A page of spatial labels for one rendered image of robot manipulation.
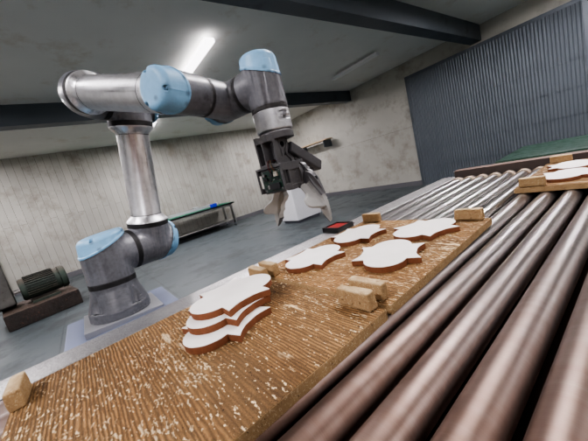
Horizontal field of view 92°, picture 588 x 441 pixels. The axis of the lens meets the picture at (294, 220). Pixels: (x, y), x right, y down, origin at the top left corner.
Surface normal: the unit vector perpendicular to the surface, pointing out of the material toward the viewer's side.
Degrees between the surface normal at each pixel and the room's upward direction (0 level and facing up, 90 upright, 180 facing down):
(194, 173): 90
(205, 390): 0
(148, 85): 87
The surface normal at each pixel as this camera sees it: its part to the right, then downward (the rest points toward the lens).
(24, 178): 0.60, -0.02
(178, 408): -0.25, -0.96
